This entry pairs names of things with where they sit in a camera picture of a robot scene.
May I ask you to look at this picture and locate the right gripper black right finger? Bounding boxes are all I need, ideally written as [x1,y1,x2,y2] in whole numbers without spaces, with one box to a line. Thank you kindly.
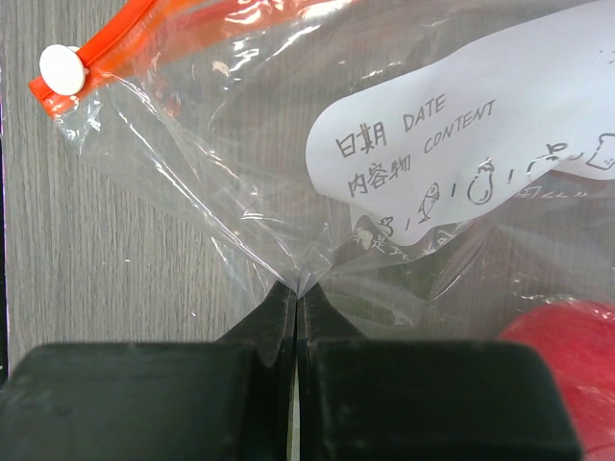
[296,287,582,460]

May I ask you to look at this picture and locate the red yellow fake apple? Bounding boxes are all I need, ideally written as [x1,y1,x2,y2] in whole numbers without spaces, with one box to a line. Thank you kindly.
[499,301,614,460]

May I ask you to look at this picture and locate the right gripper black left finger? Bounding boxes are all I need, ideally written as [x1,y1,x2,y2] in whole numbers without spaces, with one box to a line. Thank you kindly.
[1,283,296,460]

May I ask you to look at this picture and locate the clear zip top bag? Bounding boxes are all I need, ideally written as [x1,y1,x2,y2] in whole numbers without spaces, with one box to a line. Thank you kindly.
[27,0,615,337]

